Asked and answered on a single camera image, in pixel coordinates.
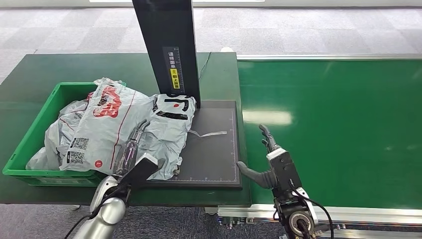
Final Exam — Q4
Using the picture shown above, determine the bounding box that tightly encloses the black scale platform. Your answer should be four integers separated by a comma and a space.
145, 100, 243, 189

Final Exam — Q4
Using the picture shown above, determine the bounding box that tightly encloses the bright green conveyor belt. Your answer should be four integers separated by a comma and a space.
237, 59, 422, 210

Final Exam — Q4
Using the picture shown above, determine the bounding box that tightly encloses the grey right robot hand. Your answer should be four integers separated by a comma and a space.
236, 123, 282, 190

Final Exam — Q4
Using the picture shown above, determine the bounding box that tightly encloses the green plastic basket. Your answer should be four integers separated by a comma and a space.
2, 82, 127, 187

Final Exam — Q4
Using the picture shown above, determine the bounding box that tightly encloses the dark green table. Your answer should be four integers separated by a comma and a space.
0, 52, 252, 208

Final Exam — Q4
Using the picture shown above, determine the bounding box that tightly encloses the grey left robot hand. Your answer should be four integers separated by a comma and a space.
112, 119, 151, 176

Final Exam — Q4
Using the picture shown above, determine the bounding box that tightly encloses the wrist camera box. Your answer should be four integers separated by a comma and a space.
120, 152, 160, 192
266, 147, 303, 199

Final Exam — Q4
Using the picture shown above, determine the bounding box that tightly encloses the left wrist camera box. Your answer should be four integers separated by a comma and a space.
120, 152, 160, 192

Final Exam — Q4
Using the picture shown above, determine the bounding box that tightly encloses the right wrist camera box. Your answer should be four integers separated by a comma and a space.
266, 147, 303, 199

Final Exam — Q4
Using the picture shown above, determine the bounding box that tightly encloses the large grey courier bag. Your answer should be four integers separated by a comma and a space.
59, 77, 228, 181

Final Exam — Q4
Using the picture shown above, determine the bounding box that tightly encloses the black scale column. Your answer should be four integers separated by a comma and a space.
131, 0, 201, 109

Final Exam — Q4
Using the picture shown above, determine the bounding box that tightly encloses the dark connector block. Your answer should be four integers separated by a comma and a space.
217, 216, 256, 230

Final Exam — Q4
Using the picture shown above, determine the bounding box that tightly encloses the thin black cable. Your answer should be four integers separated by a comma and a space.
198, 51, 211, 80

